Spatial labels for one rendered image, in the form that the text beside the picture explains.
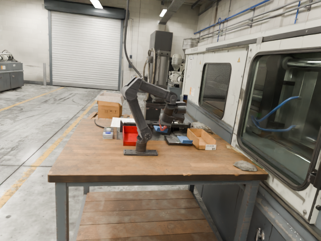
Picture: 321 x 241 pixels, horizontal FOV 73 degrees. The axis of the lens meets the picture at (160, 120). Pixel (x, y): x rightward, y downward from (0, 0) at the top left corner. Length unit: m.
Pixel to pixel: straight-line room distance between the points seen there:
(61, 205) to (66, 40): 10.23
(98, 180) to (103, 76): 9.88
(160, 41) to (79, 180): 1.08
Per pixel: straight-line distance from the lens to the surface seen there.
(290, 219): 1.34
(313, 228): 1.20
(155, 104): 1.59
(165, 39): 1.68
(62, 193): 1.17
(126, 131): 1.63
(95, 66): 10.88
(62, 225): 1.28
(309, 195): 1.18
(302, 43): 1.28
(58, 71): 11.27
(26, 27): 11.80
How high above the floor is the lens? 1.42
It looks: 14 degrees down
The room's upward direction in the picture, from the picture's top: 6 degrees clockwise
